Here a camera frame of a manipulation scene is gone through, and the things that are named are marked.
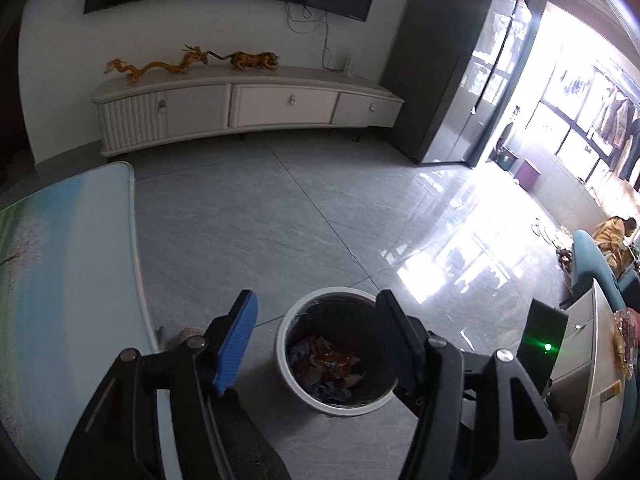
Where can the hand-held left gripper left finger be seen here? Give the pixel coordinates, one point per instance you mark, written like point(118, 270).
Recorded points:
point(237, 340)

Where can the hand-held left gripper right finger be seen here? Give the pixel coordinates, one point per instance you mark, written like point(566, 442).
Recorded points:
point(400, 340)

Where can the white bin with black liner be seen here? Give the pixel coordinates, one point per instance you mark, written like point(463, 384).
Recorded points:
point(292, 380)

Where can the beige round object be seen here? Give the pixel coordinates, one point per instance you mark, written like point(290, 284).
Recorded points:
point(187, 335)

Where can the white side cabinet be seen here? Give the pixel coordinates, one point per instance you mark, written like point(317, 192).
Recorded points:
point(595, 360)

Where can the golden pink table ornament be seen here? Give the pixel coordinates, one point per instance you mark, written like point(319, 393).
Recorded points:
point(627, 345)

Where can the yellow sticker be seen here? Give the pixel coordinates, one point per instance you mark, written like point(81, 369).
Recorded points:
point(612, 392)

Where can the blue sofa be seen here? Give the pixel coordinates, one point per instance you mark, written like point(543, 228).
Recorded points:
point(592, 260)

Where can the purple storage box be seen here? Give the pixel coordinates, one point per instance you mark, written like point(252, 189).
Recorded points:
point(527, 175)

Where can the dark storage bin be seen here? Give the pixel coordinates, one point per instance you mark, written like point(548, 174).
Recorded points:
point(505, 158)

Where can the landscape printed table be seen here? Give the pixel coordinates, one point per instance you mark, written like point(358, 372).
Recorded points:
point(65, 260)

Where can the row of hanging clothes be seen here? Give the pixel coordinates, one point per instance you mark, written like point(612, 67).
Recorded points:
point(610, 120)

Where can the white low television cabinet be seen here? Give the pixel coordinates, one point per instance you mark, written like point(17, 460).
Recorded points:
point(280, 105)

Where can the white power strip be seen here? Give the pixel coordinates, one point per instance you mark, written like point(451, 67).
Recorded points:
point(348, 65)

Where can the golden tiger figurine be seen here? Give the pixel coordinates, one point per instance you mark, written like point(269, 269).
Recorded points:
point(250, 60)

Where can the tall grey refrigerator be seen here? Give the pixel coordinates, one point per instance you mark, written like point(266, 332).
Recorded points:
point(430, 60)

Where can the golden dragon figurine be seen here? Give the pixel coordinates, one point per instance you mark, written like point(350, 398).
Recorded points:
point(150, 67)

